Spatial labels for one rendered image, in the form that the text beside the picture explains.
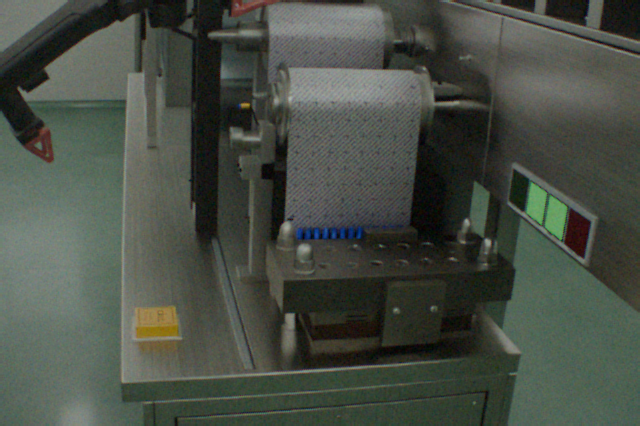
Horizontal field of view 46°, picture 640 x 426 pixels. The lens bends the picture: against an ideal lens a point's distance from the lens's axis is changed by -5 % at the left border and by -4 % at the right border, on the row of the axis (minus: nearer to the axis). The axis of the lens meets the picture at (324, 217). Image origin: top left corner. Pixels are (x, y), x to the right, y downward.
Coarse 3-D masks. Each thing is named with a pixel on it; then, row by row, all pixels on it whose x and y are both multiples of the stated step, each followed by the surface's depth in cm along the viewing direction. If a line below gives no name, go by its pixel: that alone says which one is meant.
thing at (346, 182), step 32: (288, 160) 135; (320, 160) 136; (352, 160) 137; (384, 160) 139; (288, 192) 137; (320, 192) 138; (352, 192) 140; (384, 192) 141; (320, 224) 140; (352, 224) 142; (384, 224) 143
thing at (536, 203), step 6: (534, 186) 115; (534, 192) 115; (540, 192) 113; (546, 192) 111; (534, 198) 115; (540, 198) 113; (528, 204) 117; (534, 204) 115; (540, 204) 113; (528, 210) 117; (534, 210) 115; (540, 210) 113; (534, 216) 115; (540, 216) 113; (540, 222) 113
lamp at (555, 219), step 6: (552, 198) 110; (552, 204) 110; (558, 204) 108; (552, 210) 110; (558, 210) 108; (564, 210) 107; (546, 216) 112; (552, 216) 110; (558, 216) 108; (564, 216) 107; (546, 222) 112; (552, 222) 110; (558, 222) 108; (564, 222) 107; (546, 228) 112; (552, 228) 110; (558, 228) 108; (558, 234) 108
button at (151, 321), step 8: (136, 312) 129; (144, 312) 130; (152, 312) 130; (160, 312) 130; (168, 312) 130; (136, 320) 127; (144, 320) 127; (152, 320) 127; (160, 320) 127; (168, 320) 128; (176, 320) 128; (136, 328) 125; (144, 328) 125; (152, 328) 126; (160, 328) 126; (168, 328) 126; (176, 328) 127; (136, 336) 125; (144, 336) 126; (152, 336) 126; (160, 336) 126; (176, 336) 127
